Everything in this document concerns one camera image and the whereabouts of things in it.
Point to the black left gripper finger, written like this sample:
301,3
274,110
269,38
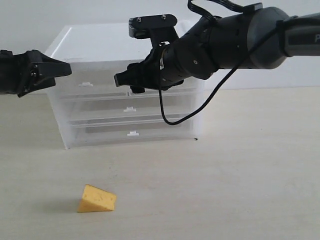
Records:
40,83
44,67

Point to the small drawer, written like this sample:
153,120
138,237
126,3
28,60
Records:
89,78
191,85

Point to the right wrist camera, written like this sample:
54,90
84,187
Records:
158,28

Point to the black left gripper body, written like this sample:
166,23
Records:
16,77

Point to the yellow cheese wedge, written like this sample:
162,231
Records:
96,200

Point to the clear plastic drawer cabinet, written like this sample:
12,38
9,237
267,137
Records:
111,43

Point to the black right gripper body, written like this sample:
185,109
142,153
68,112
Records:
156,81

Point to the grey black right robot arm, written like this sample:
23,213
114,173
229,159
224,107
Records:
254,38

